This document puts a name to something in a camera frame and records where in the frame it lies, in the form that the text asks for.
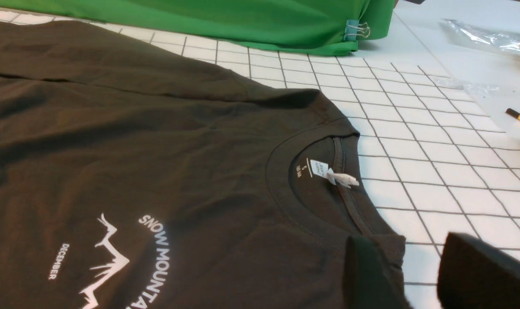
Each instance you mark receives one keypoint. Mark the gray long-sleeved shirt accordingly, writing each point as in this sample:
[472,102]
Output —
[135,178]

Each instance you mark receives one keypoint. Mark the green backdrop cloth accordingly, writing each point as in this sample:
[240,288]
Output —
[314,27]

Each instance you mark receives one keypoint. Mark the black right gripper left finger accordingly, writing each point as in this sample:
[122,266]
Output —
[368,280]

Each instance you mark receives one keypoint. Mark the clear plastic bag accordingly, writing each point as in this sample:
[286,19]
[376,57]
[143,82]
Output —
[473,37]

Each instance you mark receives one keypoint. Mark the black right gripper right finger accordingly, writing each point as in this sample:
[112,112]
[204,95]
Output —
[475,275]

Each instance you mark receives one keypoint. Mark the silver binder clip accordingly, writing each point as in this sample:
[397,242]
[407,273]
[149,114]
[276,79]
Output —
[354,30]

